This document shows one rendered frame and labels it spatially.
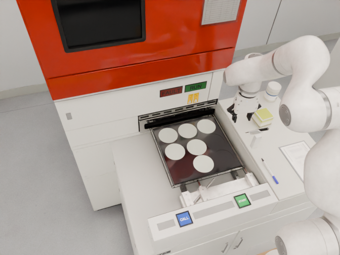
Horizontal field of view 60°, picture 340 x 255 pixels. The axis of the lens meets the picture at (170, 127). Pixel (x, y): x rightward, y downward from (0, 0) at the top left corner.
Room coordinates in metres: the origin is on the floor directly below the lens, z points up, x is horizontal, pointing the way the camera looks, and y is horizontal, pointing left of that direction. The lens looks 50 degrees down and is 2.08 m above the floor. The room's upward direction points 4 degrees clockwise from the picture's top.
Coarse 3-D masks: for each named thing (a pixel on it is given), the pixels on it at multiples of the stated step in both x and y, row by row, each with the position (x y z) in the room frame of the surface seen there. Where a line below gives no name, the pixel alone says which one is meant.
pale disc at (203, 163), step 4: (200, 156) 0.83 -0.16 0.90; (204, 156) 0.83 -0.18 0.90; (196, 160) 0.80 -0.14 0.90; (200, 160) 0.81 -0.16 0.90; (204, 160) 0.81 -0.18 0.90; (208, 160) 0.81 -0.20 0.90; (196, 164) 0.78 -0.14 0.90; (200, 164) 0.78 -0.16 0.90; (204, 164) 0.78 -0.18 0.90; (208, 164) 0.79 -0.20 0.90; (212, 164) 0.79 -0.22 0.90; (196, 168) 0.76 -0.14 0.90; (200, 168) 0.76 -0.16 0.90; (204, 168) 0.76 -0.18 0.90; (208, 168) 0.76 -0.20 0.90; (204, 172) 0.74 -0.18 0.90
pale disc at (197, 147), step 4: (192, 140) 0.93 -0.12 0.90; (196, 140) 0.93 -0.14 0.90; (200, 140) 0.93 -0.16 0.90; (188, 144) 0.90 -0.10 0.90; (192, 144) 0.90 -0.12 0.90; (196, 144) 0.90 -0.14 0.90; (200, 144) 0.90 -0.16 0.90; (204, 144) 0.91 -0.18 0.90; (188, 148) 0.87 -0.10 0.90; (192, 148) 0.88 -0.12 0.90; (196, 148) 0.88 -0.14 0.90; (200, 148) 0.88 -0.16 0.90; (204, 148) 0.88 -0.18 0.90; (192, 152) 0.85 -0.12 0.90; (196, 152) 0.85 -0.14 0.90; (200, 152) 0.85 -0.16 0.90
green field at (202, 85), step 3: (192, 84) 1.10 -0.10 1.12; (195, 84) 1.11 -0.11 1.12; (198, 84) 1.12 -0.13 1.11; (201, 84) 1.12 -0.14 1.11; (204, 84) 1.13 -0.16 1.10; (186, 87) 1.09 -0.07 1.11; (189, 87) 1.10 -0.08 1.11; (192, 87) 1.10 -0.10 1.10; (195, 87) 1.11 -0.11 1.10; (198, 87) 1.12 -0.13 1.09; (201, 87) 1.12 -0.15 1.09; (204, 87) 1.13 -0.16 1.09; (186, 90) 1.09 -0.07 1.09; (189, 90) 1.10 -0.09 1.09; (192, 90) 1.11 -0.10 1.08
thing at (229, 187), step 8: (224, 184) 0.69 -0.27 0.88; (232, 184) 0.70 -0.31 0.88; (240, 184) 0.70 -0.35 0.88; (248, 184) 0.70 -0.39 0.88; (192, 192) 0.64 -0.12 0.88; (208, 192) 0.65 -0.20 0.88; (216, 192) 0.65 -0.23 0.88; (224, 192) 0.65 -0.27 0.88; (232, 192) 0.66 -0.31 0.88; (200, 200) 0.60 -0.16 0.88
